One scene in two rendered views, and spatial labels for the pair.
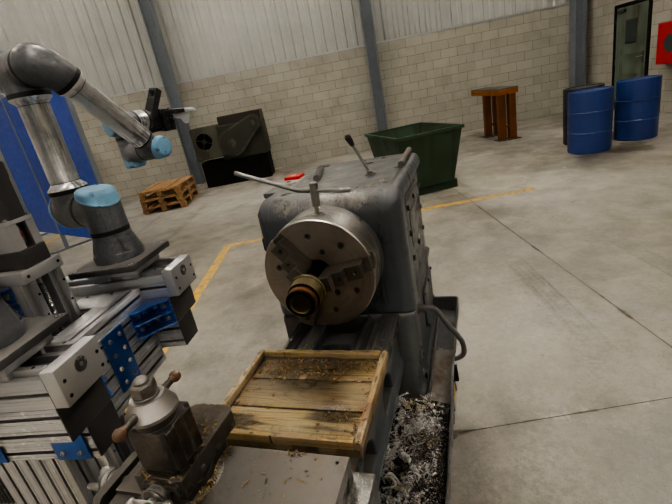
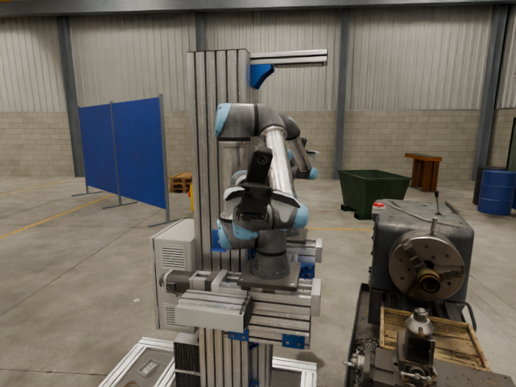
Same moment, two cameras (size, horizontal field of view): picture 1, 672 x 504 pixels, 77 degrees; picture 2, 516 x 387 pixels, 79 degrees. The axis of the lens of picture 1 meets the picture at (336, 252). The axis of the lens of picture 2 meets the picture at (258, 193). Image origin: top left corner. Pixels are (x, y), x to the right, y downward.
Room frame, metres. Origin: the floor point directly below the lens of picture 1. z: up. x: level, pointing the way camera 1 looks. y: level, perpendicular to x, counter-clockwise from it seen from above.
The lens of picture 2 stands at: (-0.32, 0.80, 1.71)
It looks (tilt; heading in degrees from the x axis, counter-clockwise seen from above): 11 degrees down; 2
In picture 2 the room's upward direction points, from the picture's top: straight up
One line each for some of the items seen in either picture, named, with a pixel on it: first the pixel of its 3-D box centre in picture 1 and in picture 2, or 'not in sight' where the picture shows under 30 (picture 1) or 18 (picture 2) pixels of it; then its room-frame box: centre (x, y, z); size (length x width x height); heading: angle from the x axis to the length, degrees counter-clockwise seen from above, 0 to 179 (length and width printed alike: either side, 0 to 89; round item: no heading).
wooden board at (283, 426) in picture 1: (302, 393); (427, 338); (0.83, 0.14, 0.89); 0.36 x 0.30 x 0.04; 70
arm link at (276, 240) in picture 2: not in sight; (269, 231); (0.85, 0.79, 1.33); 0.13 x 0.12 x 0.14; 101
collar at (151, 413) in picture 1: (149, 403); (419, 322); (0.56, 0.33, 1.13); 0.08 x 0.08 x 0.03
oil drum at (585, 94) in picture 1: (589, 120); (496, 191); (6.34, -4.09, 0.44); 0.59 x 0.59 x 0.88
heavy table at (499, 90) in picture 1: (493, 112); (420, 170); (9.35, -3.91, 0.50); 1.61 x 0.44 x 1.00; 178
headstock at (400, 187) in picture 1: (353, 226); (412, 242); (1.48, -0.08, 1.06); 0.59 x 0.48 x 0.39; 160
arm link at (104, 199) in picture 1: (100, 207); not in sight; (1.34, 0.69, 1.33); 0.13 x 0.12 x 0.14; 58
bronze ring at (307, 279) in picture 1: (305, 294); (428, 279); (0.96, 0.09, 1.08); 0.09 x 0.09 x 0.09; 71
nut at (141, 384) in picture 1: (142, 386); (421, 313); (0.56, 0.33, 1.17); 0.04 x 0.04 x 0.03
